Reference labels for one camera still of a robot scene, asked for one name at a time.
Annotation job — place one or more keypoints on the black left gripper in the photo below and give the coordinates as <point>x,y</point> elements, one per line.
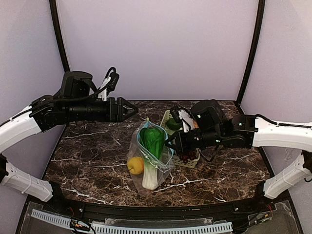
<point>113,109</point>

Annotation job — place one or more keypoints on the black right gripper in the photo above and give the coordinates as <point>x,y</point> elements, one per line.
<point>181,144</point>

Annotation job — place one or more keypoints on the green toy leafy vegetable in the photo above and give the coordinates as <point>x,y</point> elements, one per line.
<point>152,140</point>

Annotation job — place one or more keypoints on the dark red toy grapes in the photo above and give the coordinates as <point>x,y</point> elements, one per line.
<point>188,156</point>

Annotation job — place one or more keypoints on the clear zip top bag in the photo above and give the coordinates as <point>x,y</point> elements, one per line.
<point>165,165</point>

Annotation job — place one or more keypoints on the yellow toy lemon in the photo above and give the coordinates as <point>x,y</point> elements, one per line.
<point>136,165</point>

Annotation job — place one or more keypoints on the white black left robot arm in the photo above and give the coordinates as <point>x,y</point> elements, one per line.
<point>78,99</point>

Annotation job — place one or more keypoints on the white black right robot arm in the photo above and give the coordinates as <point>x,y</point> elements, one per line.
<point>205,125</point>

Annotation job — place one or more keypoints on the pale green plastic basket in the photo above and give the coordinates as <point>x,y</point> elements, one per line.
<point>176,160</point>

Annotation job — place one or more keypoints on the dark green toy avocado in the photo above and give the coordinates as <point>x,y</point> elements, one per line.
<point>173,125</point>

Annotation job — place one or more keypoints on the brown toy mushroom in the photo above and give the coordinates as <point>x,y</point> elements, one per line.
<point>195,124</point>

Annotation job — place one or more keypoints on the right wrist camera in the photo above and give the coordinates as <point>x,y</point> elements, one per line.
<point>184,117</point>

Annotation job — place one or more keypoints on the black front frame rail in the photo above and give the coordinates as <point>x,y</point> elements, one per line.
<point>228,210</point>

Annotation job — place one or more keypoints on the white slotted cable duct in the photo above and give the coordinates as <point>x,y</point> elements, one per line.
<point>123,226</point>

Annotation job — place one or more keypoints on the black frame left post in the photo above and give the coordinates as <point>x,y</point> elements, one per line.
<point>62,36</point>

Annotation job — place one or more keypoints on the black frame post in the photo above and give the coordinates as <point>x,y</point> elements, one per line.
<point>252,52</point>
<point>62,36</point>

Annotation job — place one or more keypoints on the black frame right post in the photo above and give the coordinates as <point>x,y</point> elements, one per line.
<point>252,52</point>

